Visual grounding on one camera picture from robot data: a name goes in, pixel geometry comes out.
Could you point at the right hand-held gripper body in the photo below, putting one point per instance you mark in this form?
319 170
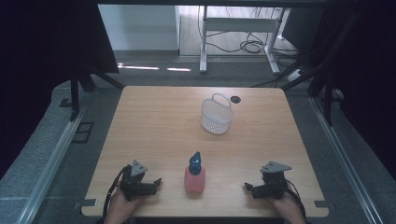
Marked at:
274 182

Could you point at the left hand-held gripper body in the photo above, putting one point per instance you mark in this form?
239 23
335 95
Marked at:
134 182

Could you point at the person's left hand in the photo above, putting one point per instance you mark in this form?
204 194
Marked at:
120 208

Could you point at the person's right hand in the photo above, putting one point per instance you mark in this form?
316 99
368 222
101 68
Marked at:
289 210

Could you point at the pink spray bottle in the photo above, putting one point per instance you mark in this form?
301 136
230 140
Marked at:
195 180

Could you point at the white mesh basket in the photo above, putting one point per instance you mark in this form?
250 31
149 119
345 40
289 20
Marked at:
216 116

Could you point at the black table grommet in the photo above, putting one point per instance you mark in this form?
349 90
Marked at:
235 99

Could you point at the black metal stand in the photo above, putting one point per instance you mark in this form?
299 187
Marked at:
327 90
74 93

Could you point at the white power strip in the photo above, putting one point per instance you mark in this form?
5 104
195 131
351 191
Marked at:
295 75

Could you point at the black curtain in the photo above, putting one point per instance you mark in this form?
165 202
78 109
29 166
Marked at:
358 62
46 62

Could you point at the black table bracket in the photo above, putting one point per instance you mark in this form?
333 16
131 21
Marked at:
323 204
87 202

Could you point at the aluminium floor rail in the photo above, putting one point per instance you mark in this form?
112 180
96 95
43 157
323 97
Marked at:
49 168
342 161

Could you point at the black square floor frame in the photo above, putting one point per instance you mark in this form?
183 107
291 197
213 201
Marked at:
83 132

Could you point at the white desk frame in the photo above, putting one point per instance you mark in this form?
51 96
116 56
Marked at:
238 25

